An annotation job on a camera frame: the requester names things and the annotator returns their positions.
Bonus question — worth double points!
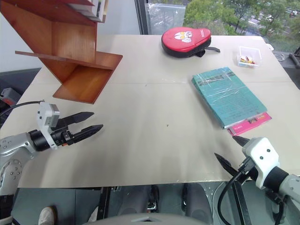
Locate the grey robot torso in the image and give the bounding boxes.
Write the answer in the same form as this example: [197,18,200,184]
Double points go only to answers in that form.
[81,212,213,225]

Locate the pink book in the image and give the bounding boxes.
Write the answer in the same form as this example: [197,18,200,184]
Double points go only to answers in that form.
[226,112,273,137]

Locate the teal wrapped book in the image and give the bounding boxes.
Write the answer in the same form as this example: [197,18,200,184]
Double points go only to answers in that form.
[191,67,268,130]

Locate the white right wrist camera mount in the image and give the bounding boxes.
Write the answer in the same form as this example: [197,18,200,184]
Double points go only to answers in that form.
[241,136,281,189]

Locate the white shoe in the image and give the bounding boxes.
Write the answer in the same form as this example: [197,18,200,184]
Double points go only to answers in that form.
[38,205,58,225]

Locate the black window frame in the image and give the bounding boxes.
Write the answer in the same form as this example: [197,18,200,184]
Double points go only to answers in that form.
[134,0,151,36]

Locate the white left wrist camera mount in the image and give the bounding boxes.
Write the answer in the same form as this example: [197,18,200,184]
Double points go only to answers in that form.
[36,101,61,150]

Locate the small red yellow pieces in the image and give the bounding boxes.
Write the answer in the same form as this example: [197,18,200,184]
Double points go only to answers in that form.
[238,55,256,68]

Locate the glass balcony panel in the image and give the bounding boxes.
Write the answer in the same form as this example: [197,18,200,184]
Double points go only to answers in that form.
[145,2,187,36]

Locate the black object beside table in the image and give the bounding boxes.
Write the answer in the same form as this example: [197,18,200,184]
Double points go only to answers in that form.
[282,46,300,69]

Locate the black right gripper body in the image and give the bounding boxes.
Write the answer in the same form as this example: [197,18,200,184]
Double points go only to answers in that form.
[235,157,259,182]

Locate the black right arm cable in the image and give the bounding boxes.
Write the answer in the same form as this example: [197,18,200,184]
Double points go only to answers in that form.
[217,158,254,225]

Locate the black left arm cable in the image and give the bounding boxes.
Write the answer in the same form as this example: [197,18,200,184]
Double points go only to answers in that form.
[0,100,45,116]

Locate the books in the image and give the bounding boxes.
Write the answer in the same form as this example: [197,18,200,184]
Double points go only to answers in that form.
[69,0,109,23]

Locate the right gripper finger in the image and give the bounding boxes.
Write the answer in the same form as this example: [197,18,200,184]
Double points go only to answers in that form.
[214,152,240,177]
[232,135,251,148]

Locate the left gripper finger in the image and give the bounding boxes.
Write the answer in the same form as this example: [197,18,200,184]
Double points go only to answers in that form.
[71,124,104,143]
[59,112,95,126]

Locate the brown wooden bookshelf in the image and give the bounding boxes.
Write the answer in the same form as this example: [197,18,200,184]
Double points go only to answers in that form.
[0,0,124,105]

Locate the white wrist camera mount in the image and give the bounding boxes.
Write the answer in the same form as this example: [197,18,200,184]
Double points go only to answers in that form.
[36,101,61,150]
[241,136,281,189]

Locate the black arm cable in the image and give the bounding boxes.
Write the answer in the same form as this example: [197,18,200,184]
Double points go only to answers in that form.
[0,100,45,116]
[217,158,254,225]

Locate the clear plastic box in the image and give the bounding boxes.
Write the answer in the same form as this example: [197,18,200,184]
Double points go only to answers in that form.
[235,45,263,69]

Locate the grey red device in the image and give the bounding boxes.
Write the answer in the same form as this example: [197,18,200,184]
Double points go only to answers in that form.
[0,87,20,106]

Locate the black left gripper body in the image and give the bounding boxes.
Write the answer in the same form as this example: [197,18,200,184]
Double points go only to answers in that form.
[50,118,76,148]

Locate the red table tennis paddle case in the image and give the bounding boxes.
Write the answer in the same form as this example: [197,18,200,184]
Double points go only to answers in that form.
[161,27,221,58]

